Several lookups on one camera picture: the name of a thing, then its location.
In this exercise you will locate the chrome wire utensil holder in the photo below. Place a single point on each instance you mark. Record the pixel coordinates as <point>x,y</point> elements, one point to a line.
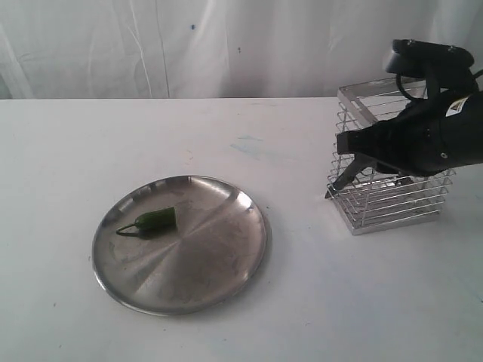
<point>374,201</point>

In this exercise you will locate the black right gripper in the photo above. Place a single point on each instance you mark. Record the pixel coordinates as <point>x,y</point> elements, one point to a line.
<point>442,133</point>

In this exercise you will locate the round stainless steel plate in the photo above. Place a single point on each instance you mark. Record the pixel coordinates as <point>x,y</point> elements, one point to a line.
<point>218,245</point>

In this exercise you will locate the black kitchen knife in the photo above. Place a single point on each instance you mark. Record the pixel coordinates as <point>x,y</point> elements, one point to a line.
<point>359,163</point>

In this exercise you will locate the green jalapeno pepper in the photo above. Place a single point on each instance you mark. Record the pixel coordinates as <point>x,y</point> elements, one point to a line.
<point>150,224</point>

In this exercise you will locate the white backdrop curtain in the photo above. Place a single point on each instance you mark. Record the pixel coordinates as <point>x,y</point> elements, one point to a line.
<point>205,49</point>

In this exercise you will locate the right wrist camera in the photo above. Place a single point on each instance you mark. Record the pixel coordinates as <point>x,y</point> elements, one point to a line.
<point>408,57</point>

